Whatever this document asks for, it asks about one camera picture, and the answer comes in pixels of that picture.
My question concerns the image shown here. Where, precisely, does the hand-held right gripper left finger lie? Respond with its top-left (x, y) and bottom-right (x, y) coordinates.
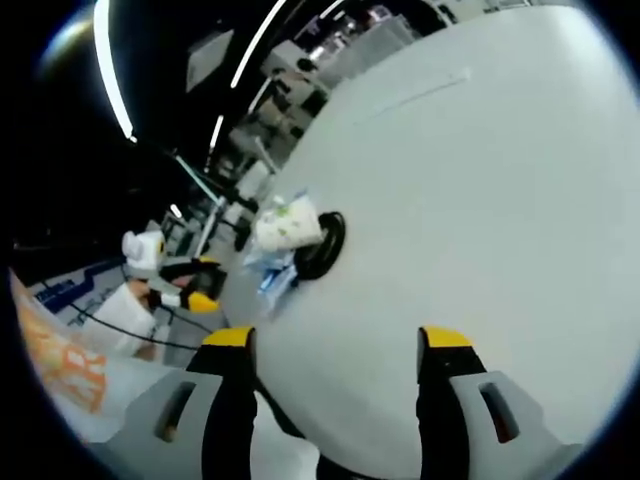
top-left (88, 325), bottom-right (259, 480)

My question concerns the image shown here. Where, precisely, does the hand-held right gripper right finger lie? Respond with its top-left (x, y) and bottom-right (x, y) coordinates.
top-left (416, 325), bottom-right (585, 480)

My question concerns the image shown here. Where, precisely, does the clear blue plastic packet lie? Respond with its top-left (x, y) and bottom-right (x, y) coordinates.
top-left (242, 247), bottom-right (301, 321)

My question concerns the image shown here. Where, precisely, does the white green-print tissue pack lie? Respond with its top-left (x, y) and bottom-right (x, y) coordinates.
top-left (253, 193), bottom-right (322, 251)

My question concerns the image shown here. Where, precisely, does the person's left hand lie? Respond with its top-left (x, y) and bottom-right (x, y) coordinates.
top-left (127, 278), bottom-right (162, 311)

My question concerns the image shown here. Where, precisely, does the orange printed bag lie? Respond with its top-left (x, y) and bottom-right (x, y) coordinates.
top-left (12, 272), bottom-right (109, 416)

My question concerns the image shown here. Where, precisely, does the white table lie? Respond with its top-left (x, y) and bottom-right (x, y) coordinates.
top-left (214, 4), bottom-right (636, 480)

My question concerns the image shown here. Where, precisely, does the white ceiling light strip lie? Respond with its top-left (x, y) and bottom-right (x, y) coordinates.
top-left (229, 0), bottom-right (287, 90)
top-left (92, 0), bottom-right (138, 144)

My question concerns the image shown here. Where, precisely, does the thin black cable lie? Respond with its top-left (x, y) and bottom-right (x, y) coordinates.
top-left (42, 259), bottom-right (216, 351)

